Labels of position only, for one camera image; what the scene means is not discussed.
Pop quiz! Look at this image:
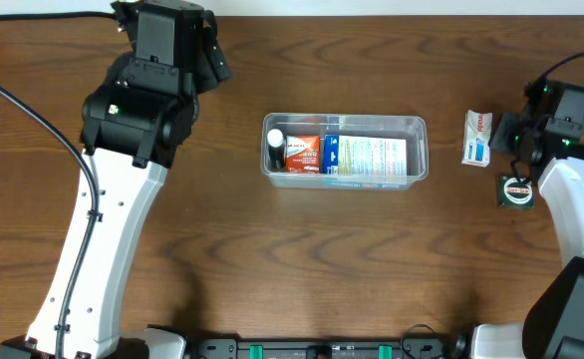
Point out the white Panadol box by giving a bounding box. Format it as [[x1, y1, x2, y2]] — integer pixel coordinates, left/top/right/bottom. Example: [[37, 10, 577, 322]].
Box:
[[461, 110, 492, 168]]

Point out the green round tin box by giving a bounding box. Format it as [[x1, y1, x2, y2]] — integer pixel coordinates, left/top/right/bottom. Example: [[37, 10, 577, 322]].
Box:
[[496, 176, 534, 209]]

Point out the black bottle with white cap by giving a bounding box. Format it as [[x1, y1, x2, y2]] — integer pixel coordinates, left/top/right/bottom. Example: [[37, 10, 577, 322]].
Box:
[[266, 129, 286, 172]]

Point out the red orange medicine box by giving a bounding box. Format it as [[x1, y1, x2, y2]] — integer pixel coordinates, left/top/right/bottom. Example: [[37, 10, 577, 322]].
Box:
[[285, 136, 321, 174]]

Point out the clear plastic container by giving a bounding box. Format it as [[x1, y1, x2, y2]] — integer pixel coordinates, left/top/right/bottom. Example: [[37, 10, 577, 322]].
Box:
[[261, 113, 429, 190]]

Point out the blue KoolFever box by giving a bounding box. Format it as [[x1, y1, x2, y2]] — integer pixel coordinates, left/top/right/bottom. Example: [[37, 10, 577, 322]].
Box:
[[323, 135, 408, 187]]

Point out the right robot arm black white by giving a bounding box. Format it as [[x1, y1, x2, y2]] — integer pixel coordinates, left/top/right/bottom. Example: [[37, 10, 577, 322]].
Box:
[[445, 77, 584, 359]]

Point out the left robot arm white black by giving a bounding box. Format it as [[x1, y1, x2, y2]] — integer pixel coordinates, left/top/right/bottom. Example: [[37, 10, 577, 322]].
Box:
[[0, 1, 231, 358]]

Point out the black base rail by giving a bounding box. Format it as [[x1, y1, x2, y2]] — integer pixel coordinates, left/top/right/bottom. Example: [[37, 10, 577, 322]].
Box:
[[184, 335, 462, 359]]

